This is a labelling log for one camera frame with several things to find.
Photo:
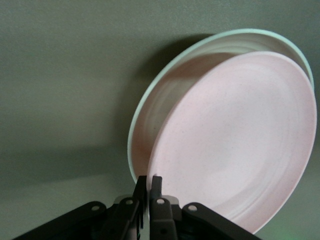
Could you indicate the pink plate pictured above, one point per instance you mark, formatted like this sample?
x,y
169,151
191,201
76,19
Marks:
x,y
240,145

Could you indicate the light green plate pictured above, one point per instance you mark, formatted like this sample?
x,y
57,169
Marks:
x,y
160,107

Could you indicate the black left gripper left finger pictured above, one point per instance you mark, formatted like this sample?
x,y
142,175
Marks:
x,y
110,222

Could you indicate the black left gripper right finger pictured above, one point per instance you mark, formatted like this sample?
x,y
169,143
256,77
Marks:
x,y
165,225

